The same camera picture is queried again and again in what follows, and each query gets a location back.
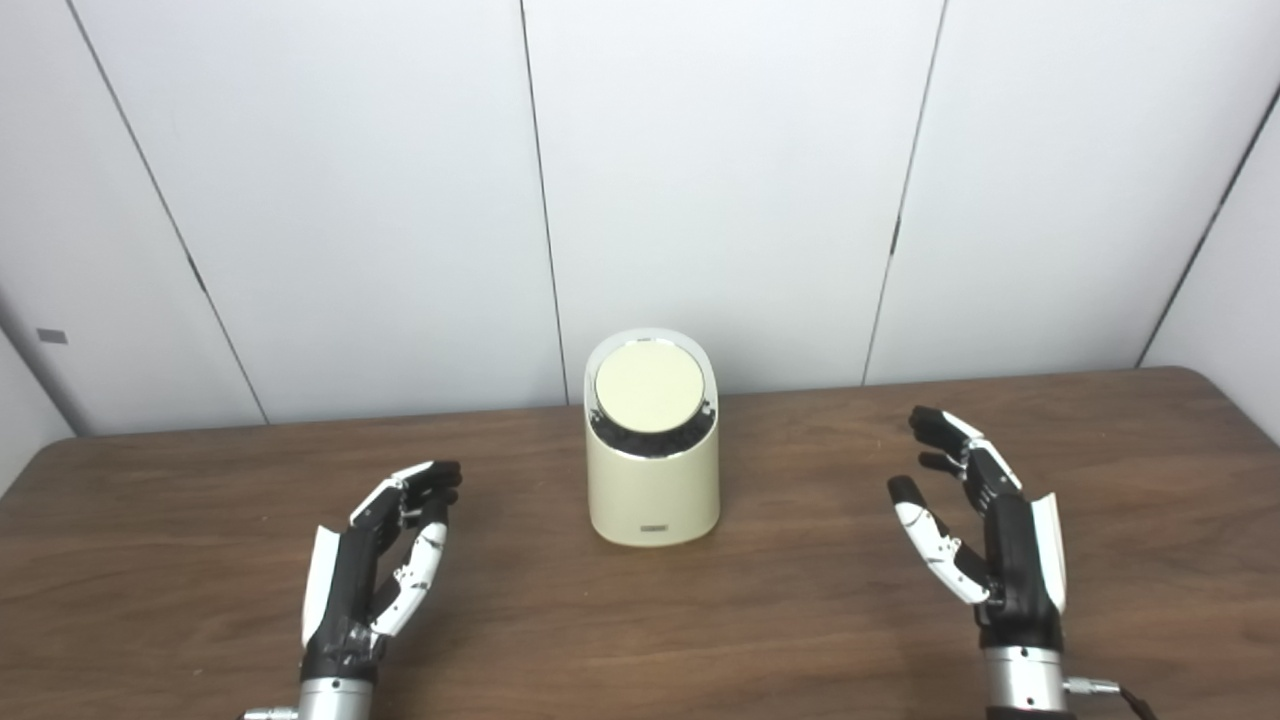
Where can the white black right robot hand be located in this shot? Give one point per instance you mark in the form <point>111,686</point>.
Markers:
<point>1020,580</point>

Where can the cream-colored bin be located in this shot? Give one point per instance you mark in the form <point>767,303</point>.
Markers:
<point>650,495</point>

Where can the cream round bin lid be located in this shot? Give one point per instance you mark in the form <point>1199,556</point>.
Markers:
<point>650,385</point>

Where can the small grey wall label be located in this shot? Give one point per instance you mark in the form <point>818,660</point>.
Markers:
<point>52,336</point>

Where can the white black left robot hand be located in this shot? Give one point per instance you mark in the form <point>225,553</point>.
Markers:
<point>345,600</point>

